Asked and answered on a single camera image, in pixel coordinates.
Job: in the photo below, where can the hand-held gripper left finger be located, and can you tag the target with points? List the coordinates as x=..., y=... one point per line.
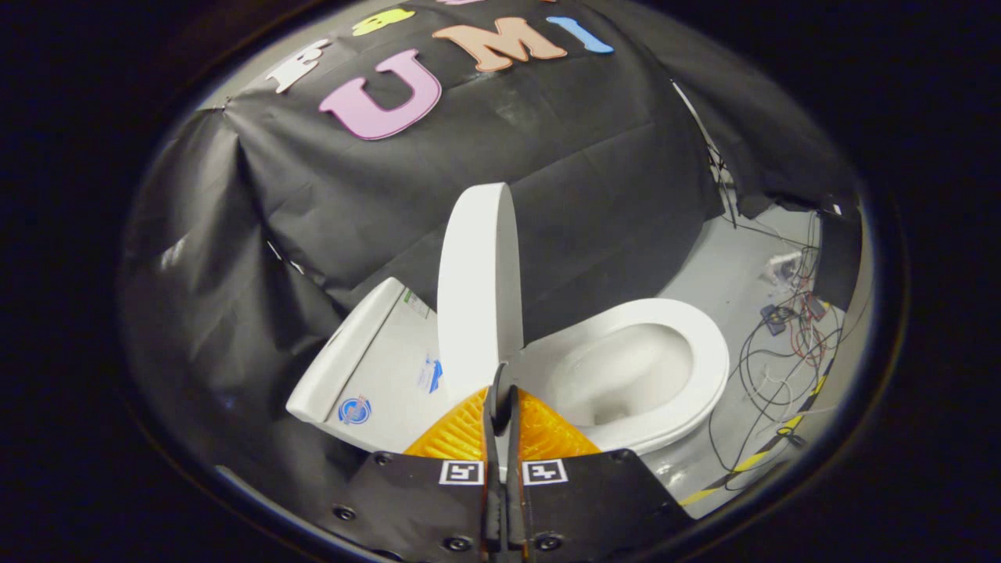
x=422, y=500

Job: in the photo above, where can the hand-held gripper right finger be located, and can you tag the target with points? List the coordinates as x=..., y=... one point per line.
x=594, y=500

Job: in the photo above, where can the white toilet lid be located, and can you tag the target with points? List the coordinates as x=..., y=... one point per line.
x=477, y=297

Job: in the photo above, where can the white toilet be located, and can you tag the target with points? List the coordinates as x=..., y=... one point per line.
x=383, y=367

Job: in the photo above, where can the white toilet seat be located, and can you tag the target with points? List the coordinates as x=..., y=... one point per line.
x=704, y=344

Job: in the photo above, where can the yellow black striped floor tape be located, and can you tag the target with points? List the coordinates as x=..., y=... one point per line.
x=751, y=460

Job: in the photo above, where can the black backdrop cloth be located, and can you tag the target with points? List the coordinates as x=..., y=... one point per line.
x=586, y=195

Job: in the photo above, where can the black box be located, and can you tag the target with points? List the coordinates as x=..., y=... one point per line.
x=838, y=258

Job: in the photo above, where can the thin black stand pole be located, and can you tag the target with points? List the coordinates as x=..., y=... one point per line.
x=708, y=156

